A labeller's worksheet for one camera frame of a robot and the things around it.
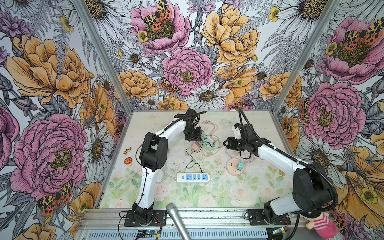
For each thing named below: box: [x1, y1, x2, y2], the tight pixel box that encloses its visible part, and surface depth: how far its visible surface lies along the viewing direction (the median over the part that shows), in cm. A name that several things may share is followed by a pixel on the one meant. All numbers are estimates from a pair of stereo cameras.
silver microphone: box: [166, 202, 192, 240], surface depth 73 cm
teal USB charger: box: [237, 160, 244, 171], surface depth 87 cm
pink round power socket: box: [226, 158, 244, 176], surface depth 91 cm
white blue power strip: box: [176, 172, 211, 184], surface depth 87 cm
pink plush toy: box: [300, 212, 338, 240], surface depth 70 cm
